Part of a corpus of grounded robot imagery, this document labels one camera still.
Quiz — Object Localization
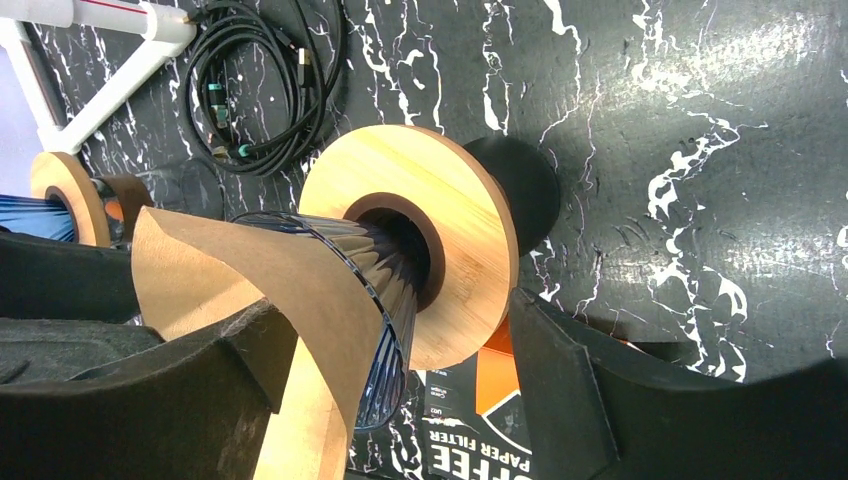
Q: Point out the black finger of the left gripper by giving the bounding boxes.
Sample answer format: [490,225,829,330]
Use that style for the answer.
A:
[1,230,140,324]
[1,318,163,385]

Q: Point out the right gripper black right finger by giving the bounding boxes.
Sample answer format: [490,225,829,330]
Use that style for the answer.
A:
[508,288,847,479]

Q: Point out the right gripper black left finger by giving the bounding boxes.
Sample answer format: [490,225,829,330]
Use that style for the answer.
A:
[1,301,297,479]

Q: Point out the blue plastic dripper cone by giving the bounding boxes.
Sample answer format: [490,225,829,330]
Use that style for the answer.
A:
[1,194,76,242]

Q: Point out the orange wooden dripper ring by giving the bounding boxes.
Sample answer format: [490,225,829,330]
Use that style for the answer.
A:
[29,152,113,249]

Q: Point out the brown paper filter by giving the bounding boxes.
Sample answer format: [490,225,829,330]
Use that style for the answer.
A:
[131,207,383,479]

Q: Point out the yellow wooden dripper ring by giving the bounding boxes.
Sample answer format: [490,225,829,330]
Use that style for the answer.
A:
[298,124,521,372]

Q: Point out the orange coffee filter box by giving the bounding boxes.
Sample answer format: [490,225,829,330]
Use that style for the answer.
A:
[422,319,536,480]

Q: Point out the glass carafe with brown collar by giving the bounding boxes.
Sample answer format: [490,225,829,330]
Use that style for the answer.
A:
[92,158,224,248]

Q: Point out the white pvc pipe frame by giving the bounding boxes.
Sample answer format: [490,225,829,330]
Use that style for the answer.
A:
[1,1,197,154]

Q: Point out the coiled black cables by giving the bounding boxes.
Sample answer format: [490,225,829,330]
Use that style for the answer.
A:
[182,0,349,179]

